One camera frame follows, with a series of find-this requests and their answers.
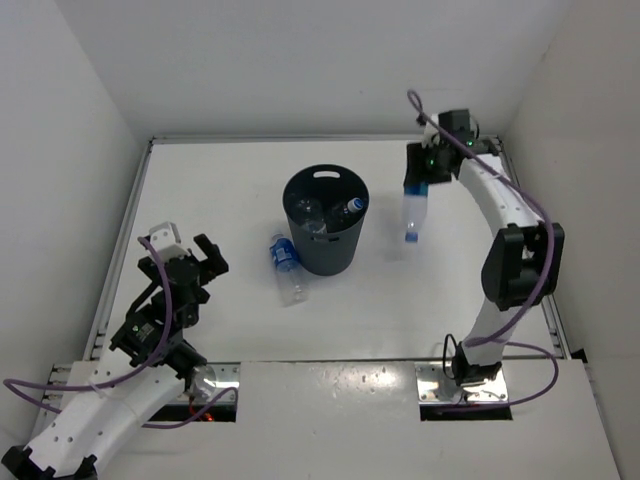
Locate blue label bottle left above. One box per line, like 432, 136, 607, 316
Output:
269, 232, 309, 306

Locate right aluminium frame rail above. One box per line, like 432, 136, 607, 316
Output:
490, 135, 588, 365

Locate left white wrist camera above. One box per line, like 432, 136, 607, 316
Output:
149, 221, 189, 262

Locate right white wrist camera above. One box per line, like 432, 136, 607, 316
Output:
419, 112, 441, 147

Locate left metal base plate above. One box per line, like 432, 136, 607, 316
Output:
168, 363, 240, 411

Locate left aluminium frame rail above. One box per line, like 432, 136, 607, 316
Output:
19, 138, 154, 476

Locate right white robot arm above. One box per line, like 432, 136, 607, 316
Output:
403, 109, 565, 385

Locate aluminium frame rail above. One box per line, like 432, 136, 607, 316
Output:
19, 138, 154, 476
490, 135, 588, 365

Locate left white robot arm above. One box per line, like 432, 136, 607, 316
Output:
1, 226, 238, 479

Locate dark grey plastic bin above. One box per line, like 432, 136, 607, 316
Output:
282, 164, 370, 276

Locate blue label bottle blue cap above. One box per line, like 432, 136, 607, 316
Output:
402, 182, 429, 243

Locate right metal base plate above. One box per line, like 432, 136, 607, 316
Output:
414, 361, 509, 407

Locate metal base plate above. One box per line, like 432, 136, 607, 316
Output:
414, 361, 509, 407
168, 363, 240, 411

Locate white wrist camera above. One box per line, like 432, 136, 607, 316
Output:
419, 112, 441, 147
149, 221, 189, 262

